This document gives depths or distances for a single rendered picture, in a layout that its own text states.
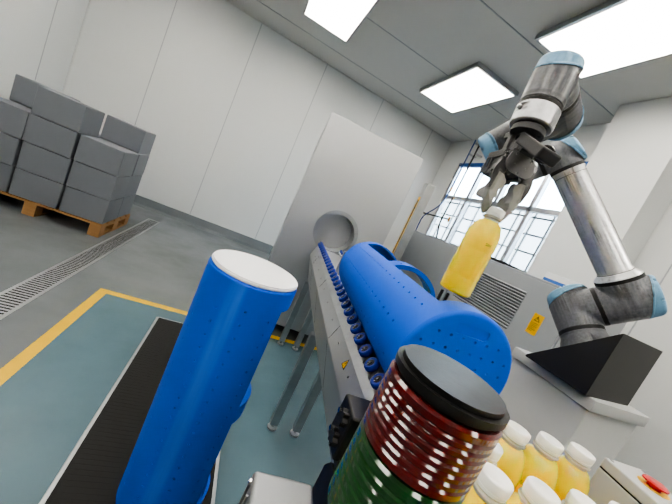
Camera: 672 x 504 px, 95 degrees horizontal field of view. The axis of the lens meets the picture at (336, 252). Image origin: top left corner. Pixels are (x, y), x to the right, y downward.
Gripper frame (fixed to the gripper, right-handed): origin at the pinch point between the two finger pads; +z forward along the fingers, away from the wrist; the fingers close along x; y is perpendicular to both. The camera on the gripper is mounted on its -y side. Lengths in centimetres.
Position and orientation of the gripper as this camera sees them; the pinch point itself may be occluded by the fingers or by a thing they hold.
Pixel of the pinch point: (495, 211)
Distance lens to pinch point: 77.2
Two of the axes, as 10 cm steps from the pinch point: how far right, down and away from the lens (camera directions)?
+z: -4.1, 9.1, 0.5
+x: -9.0, -4.0, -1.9
